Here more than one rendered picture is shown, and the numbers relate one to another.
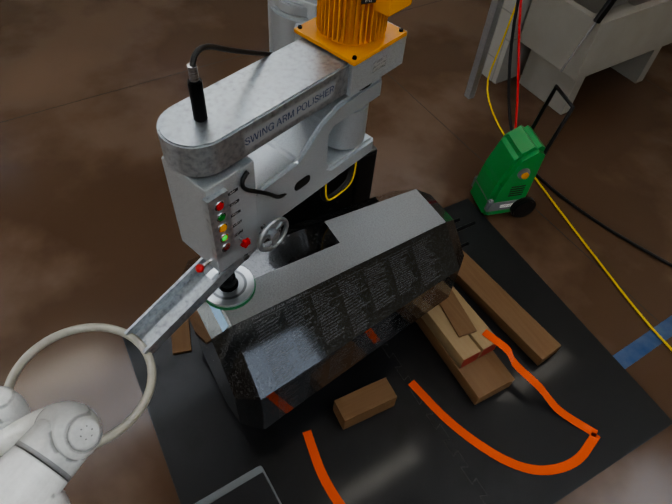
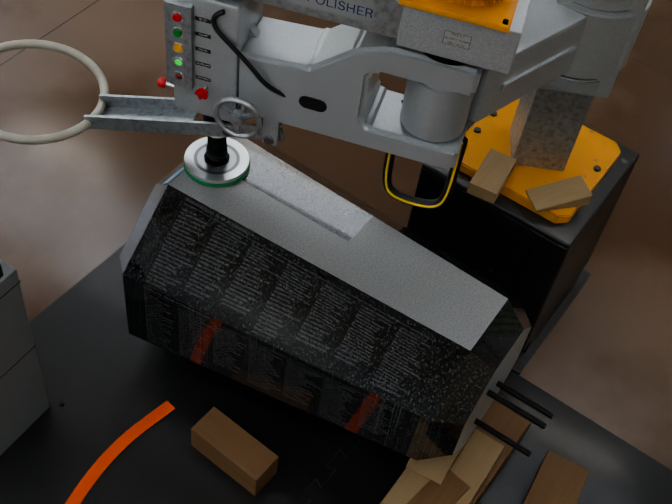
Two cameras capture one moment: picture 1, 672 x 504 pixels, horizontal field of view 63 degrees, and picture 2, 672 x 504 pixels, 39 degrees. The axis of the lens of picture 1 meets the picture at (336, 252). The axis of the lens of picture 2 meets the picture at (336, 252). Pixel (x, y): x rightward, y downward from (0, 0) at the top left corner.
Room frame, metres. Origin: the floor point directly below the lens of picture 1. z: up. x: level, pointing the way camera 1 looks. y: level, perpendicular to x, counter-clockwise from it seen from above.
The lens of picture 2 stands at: (0.59, -1.73, 3.06)
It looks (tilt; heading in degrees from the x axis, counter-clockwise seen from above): 49 degrees down; 62
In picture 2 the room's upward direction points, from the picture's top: 9 degrees clockwise
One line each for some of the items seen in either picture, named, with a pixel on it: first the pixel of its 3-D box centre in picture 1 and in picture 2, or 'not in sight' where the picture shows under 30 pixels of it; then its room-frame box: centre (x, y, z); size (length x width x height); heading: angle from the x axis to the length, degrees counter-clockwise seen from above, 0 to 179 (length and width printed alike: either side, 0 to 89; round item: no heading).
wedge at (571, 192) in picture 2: not in sight; (558, 193); (2.34, 0.00, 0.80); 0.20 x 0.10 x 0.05; 174
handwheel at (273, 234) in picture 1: (266, 229); (241, 110); (1.27, 0.26, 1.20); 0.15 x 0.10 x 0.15; 142
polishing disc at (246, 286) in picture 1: (228, 284); (216, 159); (1.25, 0.43, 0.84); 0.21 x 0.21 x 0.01
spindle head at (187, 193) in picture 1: (233, 194); (244, 49); (1.31, 0.38, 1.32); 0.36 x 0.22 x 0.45; 142
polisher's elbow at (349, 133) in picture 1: (343, 116); (437, 95); (1.77, 0.02, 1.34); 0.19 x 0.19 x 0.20
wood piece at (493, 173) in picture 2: not in sight; (492, 175); (2.15, 0.14, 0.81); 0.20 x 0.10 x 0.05; 41
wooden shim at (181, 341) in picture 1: (180, 332); not in sight; (1.45, 0.81, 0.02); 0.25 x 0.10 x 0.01; 18
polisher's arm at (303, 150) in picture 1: (298, 157); (344, 85); (1.55, 0.18, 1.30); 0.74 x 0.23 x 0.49; 142
